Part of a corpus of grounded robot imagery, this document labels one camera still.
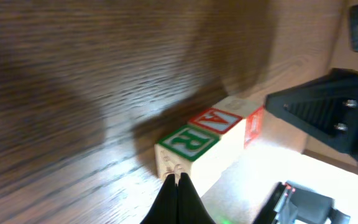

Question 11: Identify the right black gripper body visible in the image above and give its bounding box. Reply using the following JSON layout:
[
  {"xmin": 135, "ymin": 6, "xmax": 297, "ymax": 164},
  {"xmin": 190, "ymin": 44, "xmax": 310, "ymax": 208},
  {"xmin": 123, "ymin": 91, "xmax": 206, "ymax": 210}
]
[{"xmin": 253, "ymin": 182, "xmax": 351, "ymax": 224}]

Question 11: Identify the green letter R block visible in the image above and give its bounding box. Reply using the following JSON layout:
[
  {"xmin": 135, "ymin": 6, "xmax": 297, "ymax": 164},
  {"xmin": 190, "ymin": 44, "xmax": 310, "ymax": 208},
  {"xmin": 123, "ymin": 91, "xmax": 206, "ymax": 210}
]
[{"xmin": 155, "ymin": 125, "xmax": 224, "ymax": 197}]

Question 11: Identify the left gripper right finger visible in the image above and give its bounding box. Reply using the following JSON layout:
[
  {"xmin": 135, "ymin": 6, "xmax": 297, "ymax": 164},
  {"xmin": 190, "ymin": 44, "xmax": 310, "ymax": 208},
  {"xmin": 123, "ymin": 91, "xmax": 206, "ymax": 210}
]
[{"xmin": 177, "ymin": 172, "xmax": 215, "ymax": 224}]

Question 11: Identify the red letter A block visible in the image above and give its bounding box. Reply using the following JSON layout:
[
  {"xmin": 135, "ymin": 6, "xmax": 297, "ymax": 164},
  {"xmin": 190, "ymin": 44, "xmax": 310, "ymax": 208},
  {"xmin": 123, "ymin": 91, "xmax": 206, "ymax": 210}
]
[{"xmin": 187, "ymin": 107, "xmax": 247, "ymax": 169}]

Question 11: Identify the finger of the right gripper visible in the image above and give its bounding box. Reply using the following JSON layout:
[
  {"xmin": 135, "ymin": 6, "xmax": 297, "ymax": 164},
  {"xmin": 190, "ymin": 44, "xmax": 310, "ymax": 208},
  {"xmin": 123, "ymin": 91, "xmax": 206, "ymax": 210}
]
[{"xmin": 264, "ymin": 68, "xmax": 358, "ymax": 163}]

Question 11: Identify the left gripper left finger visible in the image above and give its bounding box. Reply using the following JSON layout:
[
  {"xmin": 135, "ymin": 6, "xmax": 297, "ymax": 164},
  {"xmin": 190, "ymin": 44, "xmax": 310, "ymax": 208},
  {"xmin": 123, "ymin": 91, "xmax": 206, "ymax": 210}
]
[{"xmin": 141, "ymin": 174, "xmax": 177, "ymax": 224}]

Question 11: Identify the red letter U block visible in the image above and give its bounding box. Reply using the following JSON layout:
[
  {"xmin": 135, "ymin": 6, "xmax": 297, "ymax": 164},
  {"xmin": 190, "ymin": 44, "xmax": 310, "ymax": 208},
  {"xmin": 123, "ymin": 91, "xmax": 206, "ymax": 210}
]
[{"xmin": 213, "ymin": 96, "xmax": 264, "ymax": 148}]

